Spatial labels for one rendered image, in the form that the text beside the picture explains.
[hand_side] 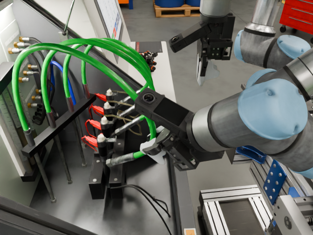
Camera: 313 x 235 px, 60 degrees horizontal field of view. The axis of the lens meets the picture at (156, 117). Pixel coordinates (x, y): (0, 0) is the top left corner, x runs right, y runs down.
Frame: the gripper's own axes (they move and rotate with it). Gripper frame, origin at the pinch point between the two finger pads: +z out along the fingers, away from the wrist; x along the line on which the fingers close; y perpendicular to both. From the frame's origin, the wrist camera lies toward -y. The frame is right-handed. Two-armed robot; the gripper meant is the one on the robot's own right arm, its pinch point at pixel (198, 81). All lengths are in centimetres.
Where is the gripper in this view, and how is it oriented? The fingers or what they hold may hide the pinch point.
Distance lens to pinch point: 83.1
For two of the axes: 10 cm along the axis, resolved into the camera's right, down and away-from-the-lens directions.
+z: 0.0, 7.9, 6.1
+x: -0.4, -6.1, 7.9
